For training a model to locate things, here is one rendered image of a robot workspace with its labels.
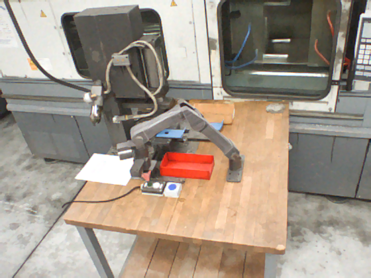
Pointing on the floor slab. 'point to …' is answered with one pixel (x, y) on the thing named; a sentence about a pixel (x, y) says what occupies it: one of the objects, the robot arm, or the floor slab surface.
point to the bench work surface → (201, 209)
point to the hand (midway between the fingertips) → (148, 179)
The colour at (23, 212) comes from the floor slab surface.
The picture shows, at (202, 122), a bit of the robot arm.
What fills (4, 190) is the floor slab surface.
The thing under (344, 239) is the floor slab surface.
